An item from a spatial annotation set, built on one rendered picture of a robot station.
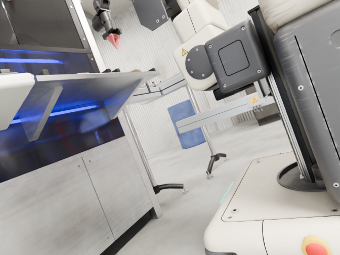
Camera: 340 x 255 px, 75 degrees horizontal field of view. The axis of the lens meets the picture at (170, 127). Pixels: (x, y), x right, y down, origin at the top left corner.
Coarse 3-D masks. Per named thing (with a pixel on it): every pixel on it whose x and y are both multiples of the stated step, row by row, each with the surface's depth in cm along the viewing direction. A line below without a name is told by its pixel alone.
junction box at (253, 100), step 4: (248, 96) 172; (252, 96) 170; (256, 96) 169; (248, 100) 173; (252, 100) 171; (256, 100) 170; (260, 100) 168; (264, 100) 169; (248, 104) 173; (252, 104) 172; (256, 104) 170
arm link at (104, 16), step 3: (105, 12) 123; (108, 12) 124; (102, 15) 123; (105, 15) 123; (108, 15) 123; (99, 18) 126; (102, 18) 123; (105, 18) 123; (108, 18) 123; (111, 18) 125; (102, 21) 124; (102, 24) 127
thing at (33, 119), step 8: (56, 88) 82; (48, 96) 85; (56, 96) 85; (32, 104) 92; (40, 104) 89; (48, 104) 86; (24, 112) 97; (32, 112) 94; (40, 112) 90; (48, 112) 90; (24, 120) 99; (32, 120) 95; (40, 120) 92; (24, 128) 100; (32, 128) 97; (40, 128) 96; (32, 136) 98
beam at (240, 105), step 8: (224, 104) 189; (232, 104) 185; (240, 104) 182; (264, 104) 172; (208, 112) 198; (216, 112) 194; (224, 112) 190; (232, 112) 187; (240, 112) 183; (184, 120) 212; (192, 120) 208; (200, 120) 204; (208, 120) 199; (216, 120) 196; (184, 128) 214; (192, 128) 210
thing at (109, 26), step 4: (108, 20) 123; (104, 24) 124; (108, 24) 123; (112, 24) 124; (108, 28) 123; (112, 28) 121; (116, 28) 123; (120, 28) 125; (108, 32) 123; (112, 32) 125
